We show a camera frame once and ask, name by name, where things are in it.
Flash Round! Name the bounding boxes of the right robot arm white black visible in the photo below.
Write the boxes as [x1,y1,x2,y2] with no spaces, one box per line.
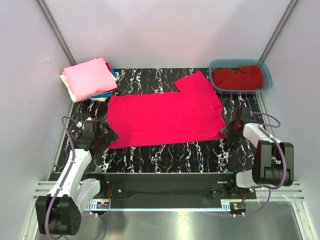
[220,119,295,199]

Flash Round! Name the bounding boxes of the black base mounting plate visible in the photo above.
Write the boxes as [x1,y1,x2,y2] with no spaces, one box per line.
[84,173,257,211]

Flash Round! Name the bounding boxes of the dark red t shirt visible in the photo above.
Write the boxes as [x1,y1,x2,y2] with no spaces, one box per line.
[212,65,264,90]

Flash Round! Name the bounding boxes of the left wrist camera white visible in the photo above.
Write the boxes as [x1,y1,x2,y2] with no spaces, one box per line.
[76,120,101,139]

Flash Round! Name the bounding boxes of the purple cable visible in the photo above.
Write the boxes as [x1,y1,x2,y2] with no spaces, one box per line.
[207,111,288,218]
[43,116,107,240]

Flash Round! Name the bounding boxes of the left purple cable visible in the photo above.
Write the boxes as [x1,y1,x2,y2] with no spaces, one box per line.
[43,116,107,240]

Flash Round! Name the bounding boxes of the folded cream t shirt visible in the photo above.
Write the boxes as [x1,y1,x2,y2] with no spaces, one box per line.
[59,72,78,103]

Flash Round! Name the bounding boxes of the folded blue t shirt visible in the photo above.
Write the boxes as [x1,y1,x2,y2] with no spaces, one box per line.
[90,68,119,102]

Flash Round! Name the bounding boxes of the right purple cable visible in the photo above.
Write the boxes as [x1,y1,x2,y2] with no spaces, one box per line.
[207,111,288,218]

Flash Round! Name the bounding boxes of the aluminium frame rail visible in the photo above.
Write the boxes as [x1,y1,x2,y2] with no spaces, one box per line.
[21,181,320,240]

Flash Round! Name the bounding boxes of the bright pink t shirt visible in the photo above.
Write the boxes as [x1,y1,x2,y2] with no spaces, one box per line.
[106,71,225,149]

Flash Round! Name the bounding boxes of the black marble pattern mat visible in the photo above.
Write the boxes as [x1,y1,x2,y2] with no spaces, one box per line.
[52,68,267,173]

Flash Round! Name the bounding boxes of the folded red t shirt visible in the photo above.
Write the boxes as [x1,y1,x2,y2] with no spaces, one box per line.
[105,62,112,73]

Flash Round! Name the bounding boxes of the teal plastic basin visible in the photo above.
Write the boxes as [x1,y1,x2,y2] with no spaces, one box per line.
[208,59,273,95]

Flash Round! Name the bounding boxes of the folded light pink t shirt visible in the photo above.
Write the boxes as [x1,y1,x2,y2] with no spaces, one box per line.
[63,58,117,102]

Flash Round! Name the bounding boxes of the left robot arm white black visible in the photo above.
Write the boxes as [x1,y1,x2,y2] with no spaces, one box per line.
[35,118,119,240]

